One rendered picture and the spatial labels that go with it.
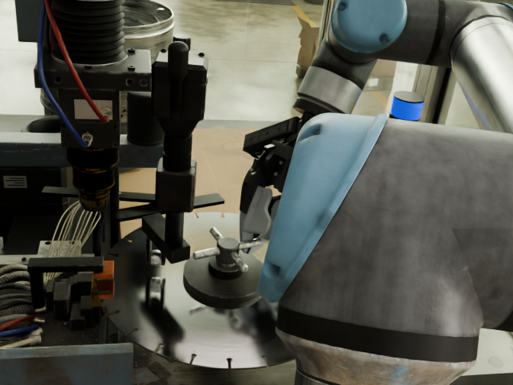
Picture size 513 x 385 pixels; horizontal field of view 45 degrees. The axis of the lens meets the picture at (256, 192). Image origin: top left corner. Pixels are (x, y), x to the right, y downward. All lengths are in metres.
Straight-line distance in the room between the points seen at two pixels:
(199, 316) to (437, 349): 0.47
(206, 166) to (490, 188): 1.24
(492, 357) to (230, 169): 0.86
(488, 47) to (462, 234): 0.32
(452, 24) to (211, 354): 0.45
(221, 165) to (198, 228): 0.64
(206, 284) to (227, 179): 0.71
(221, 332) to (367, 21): 0.39
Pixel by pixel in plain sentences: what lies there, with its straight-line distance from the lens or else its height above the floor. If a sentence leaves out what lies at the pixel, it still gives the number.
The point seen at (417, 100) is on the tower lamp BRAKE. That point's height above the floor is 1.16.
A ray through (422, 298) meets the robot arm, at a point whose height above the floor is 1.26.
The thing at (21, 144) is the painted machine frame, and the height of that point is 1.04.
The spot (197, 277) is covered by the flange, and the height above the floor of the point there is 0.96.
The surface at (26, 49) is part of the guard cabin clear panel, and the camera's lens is 1.82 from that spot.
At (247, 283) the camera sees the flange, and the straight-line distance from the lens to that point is 0.81.
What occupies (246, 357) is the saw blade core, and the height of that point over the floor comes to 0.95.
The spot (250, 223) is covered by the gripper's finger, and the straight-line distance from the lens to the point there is 0.81.
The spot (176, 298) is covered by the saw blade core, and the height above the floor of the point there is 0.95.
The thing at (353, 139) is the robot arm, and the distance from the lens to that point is 0.34.
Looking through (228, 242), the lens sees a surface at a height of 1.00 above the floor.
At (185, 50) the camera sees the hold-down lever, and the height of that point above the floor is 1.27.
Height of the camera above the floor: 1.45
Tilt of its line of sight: 29 degrees down
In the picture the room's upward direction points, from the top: 6 degrees clockwise
